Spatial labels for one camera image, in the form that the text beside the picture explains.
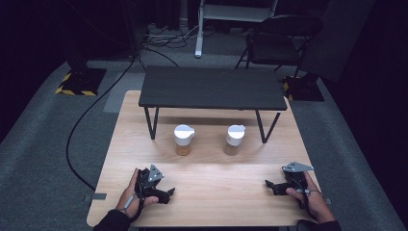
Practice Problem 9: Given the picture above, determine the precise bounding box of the grey tape strip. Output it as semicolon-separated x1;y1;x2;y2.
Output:
83;192;108;203

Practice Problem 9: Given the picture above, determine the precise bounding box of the black yellow-striped base plate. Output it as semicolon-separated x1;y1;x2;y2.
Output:
282;74;325;103
54;67;108;97

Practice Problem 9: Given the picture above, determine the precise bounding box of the person's right hand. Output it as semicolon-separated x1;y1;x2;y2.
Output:
285;171;337;224

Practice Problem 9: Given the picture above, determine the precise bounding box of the person's left hand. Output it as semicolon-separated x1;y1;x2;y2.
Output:
115;167;160;220

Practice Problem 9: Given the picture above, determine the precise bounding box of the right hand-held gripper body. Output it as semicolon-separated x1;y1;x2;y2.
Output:
281;161;315;210

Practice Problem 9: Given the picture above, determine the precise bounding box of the black raised shelf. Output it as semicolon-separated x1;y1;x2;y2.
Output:
138;64;289;144

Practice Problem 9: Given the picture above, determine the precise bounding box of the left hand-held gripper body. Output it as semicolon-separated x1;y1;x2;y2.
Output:
134;164;165;207

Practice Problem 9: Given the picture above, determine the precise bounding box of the white-lidded seasoning jar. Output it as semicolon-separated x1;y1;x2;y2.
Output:
173;123;196;157
223;123;247;157

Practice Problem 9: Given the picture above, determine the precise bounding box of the bundle of floor cables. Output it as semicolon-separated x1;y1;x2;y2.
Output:
140;23;200;49

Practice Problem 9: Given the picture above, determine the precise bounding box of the white metal stand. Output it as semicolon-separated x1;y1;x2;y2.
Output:
194;0;280;59

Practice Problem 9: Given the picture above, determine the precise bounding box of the black folding chair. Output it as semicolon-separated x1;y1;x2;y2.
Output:
234;13;324;80

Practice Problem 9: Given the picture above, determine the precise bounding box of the dark grey panel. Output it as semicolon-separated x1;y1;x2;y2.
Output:
300;0;376;83

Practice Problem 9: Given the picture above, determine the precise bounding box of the black floor cable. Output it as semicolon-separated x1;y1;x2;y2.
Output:
64;47;181;193

